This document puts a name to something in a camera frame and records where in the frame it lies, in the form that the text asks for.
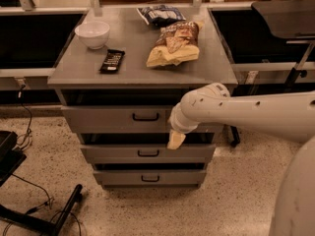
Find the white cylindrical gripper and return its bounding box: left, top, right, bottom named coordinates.
left=167, top=103, right=199, bottom=149

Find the grey top drawer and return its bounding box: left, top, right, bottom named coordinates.
left=60, top=104, right=224, bottom=135

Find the grey drawer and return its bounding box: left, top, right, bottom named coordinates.
left=81, top=144, right=215, bottom=164
left=94, top=170, right=206, bottom=186
left=60, top=104, right=224, bottom=135

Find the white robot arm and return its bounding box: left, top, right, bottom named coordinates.
left=167, top=83, right=315, bottom=236

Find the grey middle drawer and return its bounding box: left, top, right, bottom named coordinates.
left=81, top=144, right=215, bottom=164

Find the grey bottom drawer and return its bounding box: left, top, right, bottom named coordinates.
left=94, top=170, right=206, bottom=186

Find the grey drawer cabinet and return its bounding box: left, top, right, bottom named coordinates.
left=48, top=7, right=237, bottom=173

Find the yellow brown chip bag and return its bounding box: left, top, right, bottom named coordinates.
left=146, top=21, right=204, bottom=68

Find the black candy bar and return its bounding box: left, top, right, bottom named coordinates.
left=99, top=49, right=125, bottom=74

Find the blue white chip bag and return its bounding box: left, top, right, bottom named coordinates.
left=137, top=5, right=185, bottom=28

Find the white bowl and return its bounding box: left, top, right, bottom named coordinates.
left=75, top=21, right=110, bottom=49

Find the black stand base left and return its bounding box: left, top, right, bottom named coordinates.
left=0, top=131, right=83, bottom=236

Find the black side table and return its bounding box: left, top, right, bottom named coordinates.
left=251, top=0, right=315, bottom=89

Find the black top drawer handle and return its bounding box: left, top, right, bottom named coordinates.
left=132, top=113, right=159, bottom=122

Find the black drawer handle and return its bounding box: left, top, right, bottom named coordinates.
left=141, top=175, right=159, bottom=183
left=132, top=113, right=159, bottom=122
left=137, top=149, right=159, bottom=157

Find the black middle drawer handle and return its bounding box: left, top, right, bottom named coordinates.
left=137, top=149, right=159, bottom=157

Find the black bottom drawer handle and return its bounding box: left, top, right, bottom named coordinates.
left=141, top=175, right=159, bottom=183

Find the black cable on floor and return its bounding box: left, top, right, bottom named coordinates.
left=16, top=84, right=33, bottom=149

